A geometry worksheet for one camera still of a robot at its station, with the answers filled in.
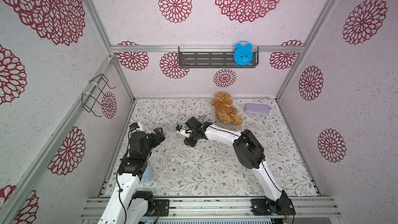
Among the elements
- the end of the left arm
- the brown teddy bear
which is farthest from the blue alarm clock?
the end of the left arm

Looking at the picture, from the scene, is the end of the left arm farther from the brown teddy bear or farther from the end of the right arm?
the brown teddy bear

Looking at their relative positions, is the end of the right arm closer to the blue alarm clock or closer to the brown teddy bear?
the brown teddy bear

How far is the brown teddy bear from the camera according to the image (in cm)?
99

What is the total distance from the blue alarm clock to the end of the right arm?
417 millimetres

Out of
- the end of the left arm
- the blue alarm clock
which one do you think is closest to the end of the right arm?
the end of the left arm

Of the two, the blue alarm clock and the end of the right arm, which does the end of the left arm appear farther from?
the blue alarm clock

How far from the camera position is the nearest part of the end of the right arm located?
741 millimetres

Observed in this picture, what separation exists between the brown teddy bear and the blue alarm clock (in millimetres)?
282
